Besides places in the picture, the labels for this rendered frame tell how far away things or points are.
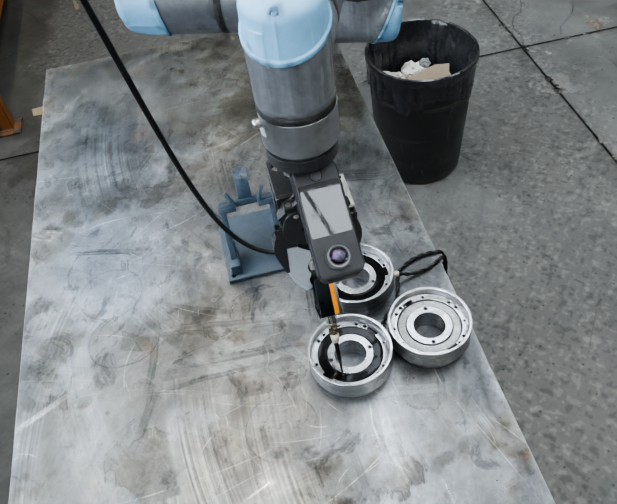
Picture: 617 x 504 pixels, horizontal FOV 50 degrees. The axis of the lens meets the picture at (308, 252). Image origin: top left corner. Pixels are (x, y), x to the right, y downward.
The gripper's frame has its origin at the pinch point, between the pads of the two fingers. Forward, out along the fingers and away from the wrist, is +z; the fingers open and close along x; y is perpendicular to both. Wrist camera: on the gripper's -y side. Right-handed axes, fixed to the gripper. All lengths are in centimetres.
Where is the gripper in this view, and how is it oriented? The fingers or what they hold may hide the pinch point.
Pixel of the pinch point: (323, 283)
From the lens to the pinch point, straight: 77.9
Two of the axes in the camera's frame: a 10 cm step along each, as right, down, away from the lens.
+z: 1.0, 6.6, 7.5
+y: -2.2, -7.2, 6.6
